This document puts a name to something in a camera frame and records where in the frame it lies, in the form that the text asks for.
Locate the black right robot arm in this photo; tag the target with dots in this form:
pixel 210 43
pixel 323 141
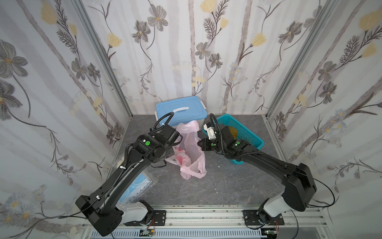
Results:
pixel 297 179

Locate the blue face mask pack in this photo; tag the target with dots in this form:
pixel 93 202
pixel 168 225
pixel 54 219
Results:
pixel 143 182

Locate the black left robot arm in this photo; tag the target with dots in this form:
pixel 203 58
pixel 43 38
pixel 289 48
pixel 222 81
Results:
pixel 100 206

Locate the white box blue lid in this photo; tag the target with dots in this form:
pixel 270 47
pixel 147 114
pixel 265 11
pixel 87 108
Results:
pixel 185 110

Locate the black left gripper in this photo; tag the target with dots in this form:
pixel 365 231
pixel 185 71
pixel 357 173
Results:
pixel 173 136

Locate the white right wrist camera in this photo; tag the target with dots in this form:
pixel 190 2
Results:
pixel 209 129

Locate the teal plastic basket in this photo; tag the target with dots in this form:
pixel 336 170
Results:
pixel 244 134

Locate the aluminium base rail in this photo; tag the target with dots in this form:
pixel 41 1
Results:
pixel 227 222

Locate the pink printed plastic bag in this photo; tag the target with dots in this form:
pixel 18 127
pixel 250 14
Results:
pixel 188 155

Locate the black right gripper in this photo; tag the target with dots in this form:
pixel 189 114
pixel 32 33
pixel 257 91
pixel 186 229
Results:
pixel 205 143

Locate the pineapple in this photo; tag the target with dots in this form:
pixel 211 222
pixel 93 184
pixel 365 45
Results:
pixel 234 132

